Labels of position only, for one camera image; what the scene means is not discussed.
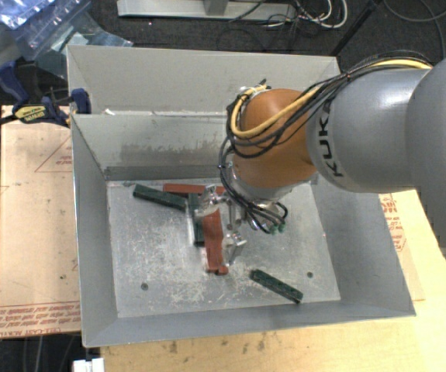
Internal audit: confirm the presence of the red-brown flat block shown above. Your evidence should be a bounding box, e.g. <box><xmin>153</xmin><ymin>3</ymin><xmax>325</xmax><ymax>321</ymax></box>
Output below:
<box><xmin>202</xmin><ymin>207</ymin><xmax>230</xmax><ymax>277</ymax></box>
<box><xmin>162</xmin><ymin>183</ymin><xmax>227</xmax><ymax>198</ymax></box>

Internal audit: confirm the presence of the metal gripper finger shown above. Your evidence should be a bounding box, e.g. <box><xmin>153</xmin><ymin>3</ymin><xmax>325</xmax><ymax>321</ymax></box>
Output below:
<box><xmin>221</xmin><ymin>232</ymin><xmax>248</xmax><ymax>267</ymax></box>
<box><xmin>195</xmin><ymin>185</ymin><xmax>224</xmax><ymax>217</ymax></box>

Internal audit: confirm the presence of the grey metal bin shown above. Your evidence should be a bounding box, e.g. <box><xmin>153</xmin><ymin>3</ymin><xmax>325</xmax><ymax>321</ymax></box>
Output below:
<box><xmin>65</xmin><ymin>44</ymin><xmax>417</xmax><ymax>349</ymax></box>

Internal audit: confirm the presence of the brown cardboard board red print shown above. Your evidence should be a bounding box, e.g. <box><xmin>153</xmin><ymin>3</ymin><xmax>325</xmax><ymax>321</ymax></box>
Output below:
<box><xmin>0</xmin><ymin>105</ymin><xmax>427</xmax><ymax>340</ymax></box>

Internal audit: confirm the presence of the dark green flat block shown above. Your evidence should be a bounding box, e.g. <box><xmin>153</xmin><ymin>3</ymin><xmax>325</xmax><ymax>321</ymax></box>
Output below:
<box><xmin>132</xmin><ymin>183</ymin><xmax>188</xmax><ymax>212</ymax></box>
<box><xmin>248</xmin><ymin>268</ymin><xmax>305</xmax><ymax>305</ymax></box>
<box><xmin>188</xmin><ymin>193</ymin><xmax>207</xmax><ymax>248</ymax></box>

